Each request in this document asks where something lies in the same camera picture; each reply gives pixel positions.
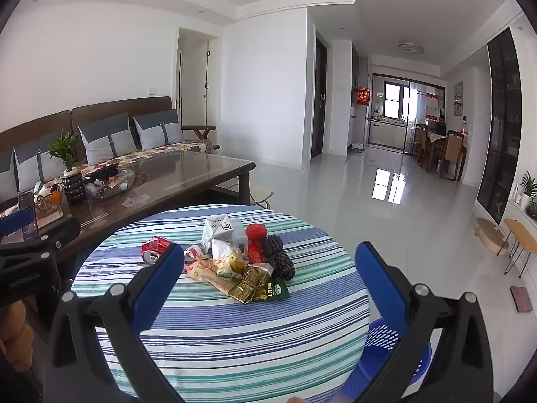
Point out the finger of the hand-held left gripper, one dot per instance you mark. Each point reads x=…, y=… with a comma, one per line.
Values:
x=63, y=231
x=16, y=223

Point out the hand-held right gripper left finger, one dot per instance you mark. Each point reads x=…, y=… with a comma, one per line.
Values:
x=159, y=285

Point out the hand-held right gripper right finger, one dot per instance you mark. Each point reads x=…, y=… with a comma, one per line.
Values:
x=381, y=281

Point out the blue plastic basket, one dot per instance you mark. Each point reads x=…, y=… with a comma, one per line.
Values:
x=379, y=333

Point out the yellow chip bag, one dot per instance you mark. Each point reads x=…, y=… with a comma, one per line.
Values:
x=224, y=256

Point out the black foam net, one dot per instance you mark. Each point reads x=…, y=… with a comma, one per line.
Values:
x=279, y=262

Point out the red plastic bag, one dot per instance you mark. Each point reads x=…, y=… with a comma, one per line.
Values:
x=256, y=231

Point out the person's left hand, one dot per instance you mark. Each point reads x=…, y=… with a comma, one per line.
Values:
x=12, y=331

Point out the fruit basket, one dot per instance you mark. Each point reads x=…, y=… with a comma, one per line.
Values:
x=50, y=199

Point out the crushed red can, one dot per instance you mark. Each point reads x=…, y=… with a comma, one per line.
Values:
x=157, y=245

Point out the orange white crumpled wrapper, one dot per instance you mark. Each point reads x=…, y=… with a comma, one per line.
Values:
x=199, y=270

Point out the black ribbed vase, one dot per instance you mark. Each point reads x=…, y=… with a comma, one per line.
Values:
x=73, y=189

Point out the grey white cushion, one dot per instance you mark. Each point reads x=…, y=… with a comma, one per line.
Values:
x=157, y=130
x=6, y=180
x=33, y=159
x=105, y=138

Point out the clear snack tray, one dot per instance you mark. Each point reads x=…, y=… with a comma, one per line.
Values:
x=107, y=182

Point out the white paper carton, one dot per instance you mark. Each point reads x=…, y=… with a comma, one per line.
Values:
x=218, y=229

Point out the green potted plant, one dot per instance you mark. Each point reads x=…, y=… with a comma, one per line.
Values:
x=67, y=149

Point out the gold green foil packet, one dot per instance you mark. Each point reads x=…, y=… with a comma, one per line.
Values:
x=251, y=285

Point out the dark green packet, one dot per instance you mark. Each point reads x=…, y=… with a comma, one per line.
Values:
x=277, y=290

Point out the striped round table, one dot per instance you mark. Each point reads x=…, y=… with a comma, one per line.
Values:
x=251, y=344

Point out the low wooden stool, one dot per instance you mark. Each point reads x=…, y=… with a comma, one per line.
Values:
x=488, y=233

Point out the brown sofa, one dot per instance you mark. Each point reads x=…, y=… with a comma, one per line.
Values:
x=105, y=109

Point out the brown flat board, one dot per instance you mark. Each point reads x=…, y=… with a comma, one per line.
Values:
x=521, y=299

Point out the wooden dining chair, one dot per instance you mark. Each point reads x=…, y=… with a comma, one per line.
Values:
x=421, y=138
x=454, y=149

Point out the wooden side table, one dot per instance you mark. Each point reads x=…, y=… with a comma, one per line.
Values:
x=522, y=233

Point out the dining table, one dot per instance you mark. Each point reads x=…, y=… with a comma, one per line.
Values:
x=434, y=137

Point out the white kitchen cabinet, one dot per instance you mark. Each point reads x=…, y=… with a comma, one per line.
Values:
x=356, y=130

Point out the small potted plant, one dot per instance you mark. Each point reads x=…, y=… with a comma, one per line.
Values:
x=533, y=210

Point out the plant in white pot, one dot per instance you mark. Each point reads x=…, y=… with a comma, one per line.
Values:
x=526, y=189

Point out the sliding glass door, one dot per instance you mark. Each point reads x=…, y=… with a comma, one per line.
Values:
x=413, y=105

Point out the kitchen window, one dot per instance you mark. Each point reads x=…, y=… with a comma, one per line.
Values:
x=394, y=100

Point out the dark brown door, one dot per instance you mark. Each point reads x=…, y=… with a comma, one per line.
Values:
x=319, y=105

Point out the dark glass cabinet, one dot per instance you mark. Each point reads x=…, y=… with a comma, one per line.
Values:
x=499, y=134

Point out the white door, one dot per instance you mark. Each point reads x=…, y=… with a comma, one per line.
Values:
x=193, y=79

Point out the round ceiling lamp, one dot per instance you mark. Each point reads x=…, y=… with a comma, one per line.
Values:
x=411, y=48

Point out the red wall hanging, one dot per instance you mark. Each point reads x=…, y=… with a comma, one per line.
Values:
x=363, y=95

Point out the wall picture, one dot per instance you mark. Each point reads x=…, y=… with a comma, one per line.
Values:
x=458, y=98

